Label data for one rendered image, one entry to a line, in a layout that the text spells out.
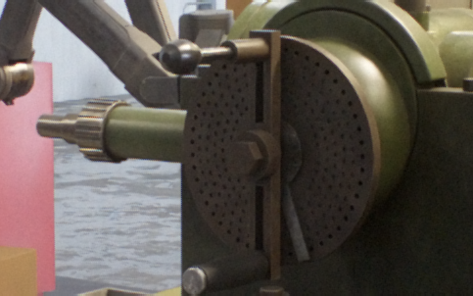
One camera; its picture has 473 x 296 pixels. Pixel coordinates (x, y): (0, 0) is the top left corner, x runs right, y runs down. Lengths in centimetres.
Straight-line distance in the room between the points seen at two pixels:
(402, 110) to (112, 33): 91
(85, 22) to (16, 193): 358
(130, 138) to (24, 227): 437
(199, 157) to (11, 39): 146
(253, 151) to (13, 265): 382
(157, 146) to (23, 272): 373
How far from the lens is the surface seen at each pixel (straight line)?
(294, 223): 133
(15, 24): 282
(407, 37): 136
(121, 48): 220
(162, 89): 217
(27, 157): 580
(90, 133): 148
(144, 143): 145
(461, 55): 142
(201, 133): 138
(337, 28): 139
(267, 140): 130
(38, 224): 585
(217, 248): 149
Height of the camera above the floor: 134
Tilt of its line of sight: 7 degrees down
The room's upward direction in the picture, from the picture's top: straight up
